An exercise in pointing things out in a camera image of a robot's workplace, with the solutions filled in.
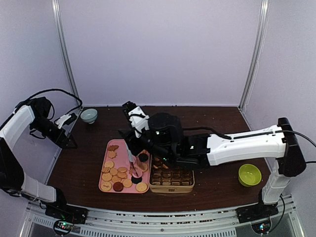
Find aluminium front rail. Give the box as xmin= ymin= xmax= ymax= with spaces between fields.
xmin=21 ymin=195 xmax=297 ymax=237

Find green bowl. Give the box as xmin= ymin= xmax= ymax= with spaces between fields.
xmin=238 ymin=164 xmax=262 ymax=187

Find tan maple leaf cookie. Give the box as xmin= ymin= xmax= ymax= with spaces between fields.
xmin=107 ymin=151 xmax=117 ymax=159

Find left frame post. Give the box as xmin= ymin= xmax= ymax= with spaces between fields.
xmin=51 ymin=0 xmax=79 ymax=97

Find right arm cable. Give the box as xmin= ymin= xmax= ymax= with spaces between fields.
xmin=281 ymin=129 xmax=316 ymax=165

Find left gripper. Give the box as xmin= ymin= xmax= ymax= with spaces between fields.
xmin=30 ymin=116 xmax=78 ymax=149

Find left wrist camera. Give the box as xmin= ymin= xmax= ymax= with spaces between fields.
xmin=54 ymin=113 xmax=77 ymax=129

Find black sandwich cookie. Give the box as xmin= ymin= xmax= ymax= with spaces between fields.
xmin=138 ymin=153 xmax=149 ymax=162

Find gold cookie tin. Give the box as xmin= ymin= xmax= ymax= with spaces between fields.
xmin=149 ymin=158 xmax=195 ymax=194

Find frame post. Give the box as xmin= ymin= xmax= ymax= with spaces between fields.
xmin=51 ymin=0 xmax=79 ymax=97
xmin=239 ymin=0 xmax=270 ymax=113

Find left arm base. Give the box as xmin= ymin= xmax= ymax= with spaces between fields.
xmin=45 ymin=203 xmax=88 ymax=236

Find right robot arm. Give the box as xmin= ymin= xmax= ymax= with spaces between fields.
xmin=119 ymin=118 xmax=307 ymax=218

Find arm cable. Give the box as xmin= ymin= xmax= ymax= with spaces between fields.
xmin=281 ymin=129 xmax=316 ymax=165
xmin=26 ymin=88 xmax=83 ymax=112

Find pale blue ceramic bowl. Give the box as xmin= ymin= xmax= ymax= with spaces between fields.
xmin=80 ymin=109 xmax=98 ymax=124

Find right frame post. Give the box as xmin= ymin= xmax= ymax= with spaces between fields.
xmin=239 ymin=0 xmax=270 ymax=113

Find brown leaf cookie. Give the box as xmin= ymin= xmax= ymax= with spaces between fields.
xmin=108 ymin=145 xmax=119 ymax=151

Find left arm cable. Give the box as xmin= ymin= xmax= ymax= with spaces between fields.
xmin=26 ymin=88 xmax=83 ymax=112

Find dark red round cookie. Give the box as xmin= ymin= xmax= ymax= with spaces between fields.
xmin=113 ymin=182 xmax=124 ymax=192

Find round embossed cookie bottom right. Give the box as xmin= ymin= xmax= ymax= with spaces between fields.
xmin=136 ymin=182 xmax=148 ymax=193

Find round cookie red mark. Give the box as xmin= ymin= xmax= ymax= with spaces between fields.
xmin=100 ymin=181 xmax=112 ymax=192

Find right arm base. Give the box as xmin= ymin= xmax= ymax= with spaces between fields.
xmin=236 ymin=203 xmax=278 ymax=235

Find pink round cookie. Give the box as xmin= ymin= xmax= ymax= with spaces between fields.
xmin=132 ymin=170 xmax=143 ymax=178

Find silver white tongs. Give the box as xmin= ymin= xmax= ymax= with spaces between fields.
xmin=126 ymin=145 xmax=136 ymax=173

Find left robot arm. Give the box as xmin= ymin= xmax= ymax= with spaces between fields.
xmin=0 ymin=97 xmax=77 ymax=219

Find black cookie lower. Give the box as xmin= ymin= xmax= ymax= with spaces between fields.
xmin=131 ymin=177 xmax=141 ymax=184

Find pink plastic tray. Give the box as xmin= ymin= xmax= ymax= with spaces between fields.
xmin=98 ymin=139 xmax=151 ymax=194

